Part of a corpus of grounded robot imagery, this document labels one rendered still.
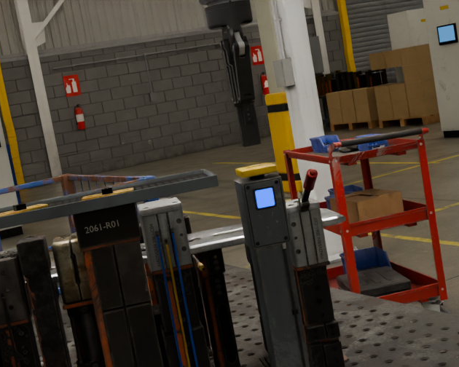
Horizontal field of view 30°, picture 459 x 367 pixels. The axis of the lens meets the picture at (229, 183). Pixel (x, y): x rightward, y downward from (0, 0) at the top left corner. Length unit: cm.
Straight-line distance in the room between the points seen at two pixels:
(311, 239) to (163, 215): 28
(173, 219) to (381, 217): 239
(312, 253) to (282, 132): 730
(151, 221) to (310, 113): 421
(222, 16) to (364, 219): 257
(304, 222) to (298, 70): 411
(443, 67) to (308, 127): 658
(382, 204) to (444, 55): 826
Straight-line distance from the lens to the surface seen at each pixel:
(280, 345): 145
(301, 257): 159
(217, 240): 167
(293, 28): 567
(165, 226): 153
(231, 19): 138
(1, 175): 990
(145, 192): 133
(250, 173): 139
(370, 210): 387
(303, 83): 567
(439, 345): 182
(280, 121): 887
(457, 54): 1189
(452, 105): 1207
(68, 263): 154
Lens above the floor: 131
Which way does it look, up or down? 7 degrees down
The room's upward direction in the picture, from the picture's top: 10 degrees counter-clockwise
